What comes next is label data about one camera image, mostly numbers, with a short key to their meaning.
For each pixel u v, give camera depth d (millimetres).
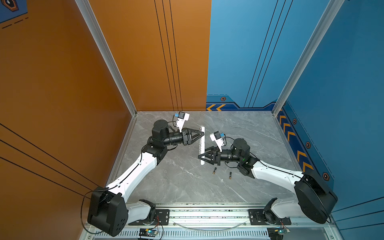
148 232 707
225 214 758
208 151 686
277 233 706
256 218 725
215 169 892
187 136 621
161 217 740
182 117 644
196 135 708
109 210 396
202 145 671
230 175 870
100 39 794
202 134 657
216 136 668
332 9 705
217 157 645
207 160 669
